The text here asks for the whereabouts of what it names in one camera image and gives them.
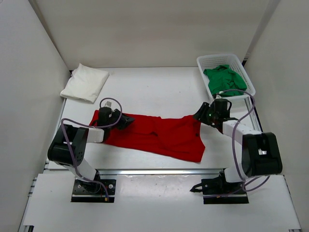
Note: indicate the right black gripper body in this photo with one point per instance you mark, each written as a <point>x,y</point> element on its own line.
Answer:
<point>204,113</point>

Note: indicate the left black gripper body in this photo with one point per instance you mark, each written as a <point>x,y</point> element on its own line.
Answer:
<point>115,116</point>

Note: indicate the red t-shirt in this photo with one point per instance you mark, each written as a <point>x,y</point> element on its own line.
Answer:
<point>178,138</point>

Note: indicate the green t-shirt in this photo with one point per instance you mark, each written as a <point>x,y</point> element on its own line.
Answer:
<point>223,78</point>

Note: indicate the white t-shirt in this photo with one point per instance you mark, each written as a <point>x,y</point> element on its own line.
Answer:
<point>85,84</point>

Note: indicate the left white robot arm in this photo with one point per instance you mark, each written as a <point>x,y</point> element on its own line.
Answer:
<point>68,145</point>

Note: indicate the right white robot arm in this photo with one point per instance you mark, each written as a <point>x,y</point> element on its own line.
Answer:
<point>255,153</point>

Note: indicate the white plastic basket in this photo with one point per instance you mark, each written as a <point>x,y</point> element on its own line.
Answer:
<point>212,61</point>

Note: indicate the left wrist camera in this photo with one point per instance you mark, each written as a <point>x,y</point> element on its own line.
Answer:
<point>108,104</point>

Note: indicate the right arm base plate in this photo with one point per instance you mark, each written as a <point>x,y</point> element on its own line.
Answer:
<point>219,191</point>

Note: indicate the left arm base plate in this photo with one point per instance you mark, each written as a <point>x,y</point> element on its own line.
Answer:
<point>86,192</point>

